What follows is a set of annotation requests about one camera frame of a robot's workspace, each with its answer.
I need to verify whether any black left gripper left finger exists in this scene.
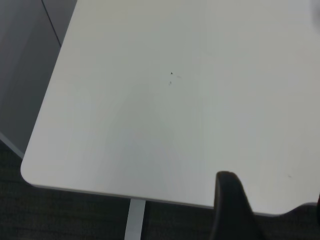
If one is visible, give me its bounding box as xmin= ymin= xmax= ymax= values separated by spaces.
xmin=209 ymin=171 xmax=266 ymax=240

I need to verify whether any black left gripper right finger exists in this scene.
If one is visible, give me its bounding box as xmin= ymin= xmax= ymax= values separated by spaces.
xmin=282 ymin=193 xmax=320 ymax=240

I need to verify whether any grey table leg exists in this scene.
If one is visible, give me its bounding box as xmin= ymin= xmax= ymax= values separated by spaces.
xmin=124 ymin=199 xmax=147 ymax=240

